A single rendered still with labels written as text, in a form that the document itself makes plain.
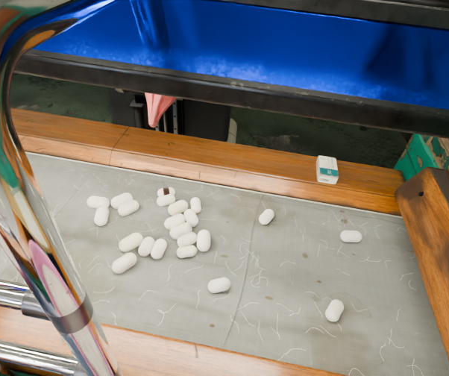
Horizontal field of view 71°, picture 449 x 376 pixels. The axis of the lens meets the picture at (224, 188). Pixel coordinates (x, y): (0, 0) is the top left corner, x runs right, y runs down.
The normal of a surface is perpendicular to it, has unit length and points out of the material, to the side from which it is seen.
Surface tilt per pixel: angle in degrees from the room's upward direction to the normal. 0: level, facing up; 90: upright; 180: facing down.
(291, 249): 0
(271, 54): 58
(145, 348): 0
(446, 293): 66
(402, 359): 0
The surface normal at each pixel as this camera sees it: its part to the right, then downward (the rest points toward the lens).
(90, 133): 0.07, -0.73
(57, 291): 0.57, 0.58
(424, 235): -0.88, -0.44
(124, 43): -0.11, 0.17
